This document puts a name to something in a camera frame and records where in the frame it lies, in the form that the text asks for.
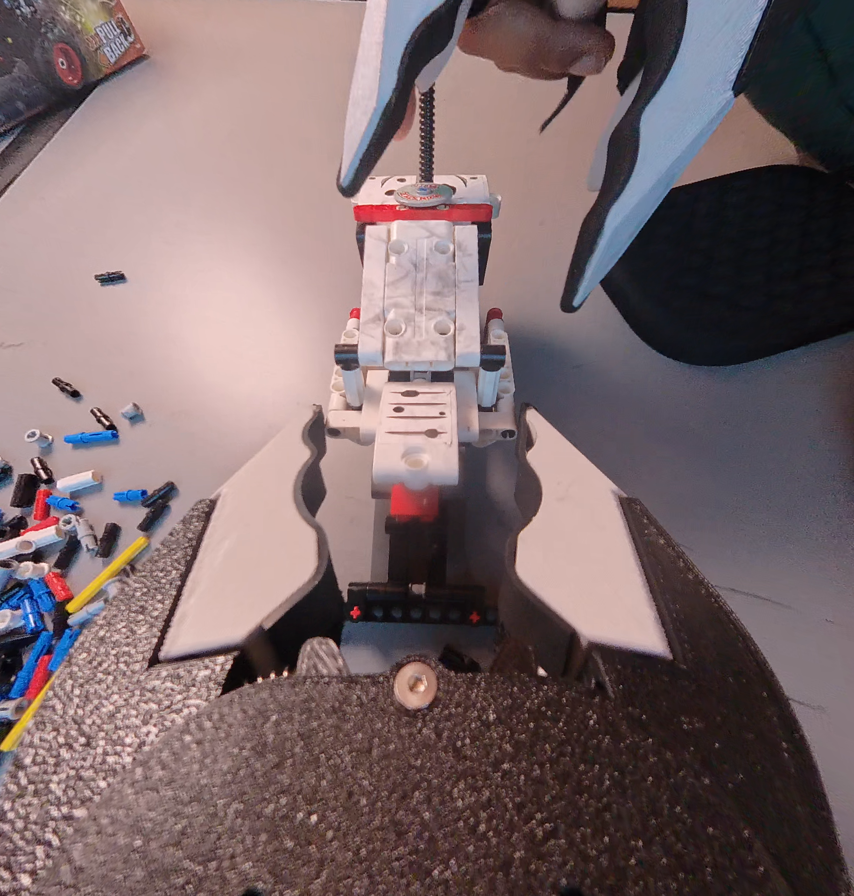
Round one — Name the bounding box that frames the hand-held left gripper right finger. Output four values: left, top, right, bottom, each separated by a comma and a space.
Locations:
508, 406, 676, 665

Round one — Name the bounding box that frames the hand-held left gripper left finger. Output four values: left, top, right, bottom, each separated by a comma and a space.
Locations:
158, 404, 332, 665

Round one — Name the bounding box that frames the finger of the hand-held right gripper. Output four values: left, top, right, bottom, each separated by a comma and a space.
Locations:
335, 0, 473, 200
559, 0, 774, 315

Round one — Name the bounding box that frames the toy brick vehicle model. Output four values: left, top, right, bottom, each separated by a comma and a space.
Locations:
326, 168, 526, 676

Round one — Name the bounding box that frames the person's right forearm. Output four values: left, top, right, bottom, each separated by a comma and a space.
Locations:
735, 0, 854, 183

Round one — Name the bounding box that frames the grey desk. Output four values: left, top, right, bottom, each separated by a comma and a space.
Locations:
0, 0, 854, 896

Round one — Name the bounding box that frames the person's right hand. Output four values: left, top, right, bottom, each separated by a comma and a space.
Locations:
452, 0, 620, 84

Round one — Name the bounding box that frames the pile of small brick parts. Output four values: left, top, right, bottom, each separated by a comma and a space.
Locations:
0, 376, 178, 771

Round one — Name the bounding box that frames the toy set cardboard box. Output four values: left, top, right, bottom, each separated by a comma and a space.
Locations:
0, 0, 148, 134

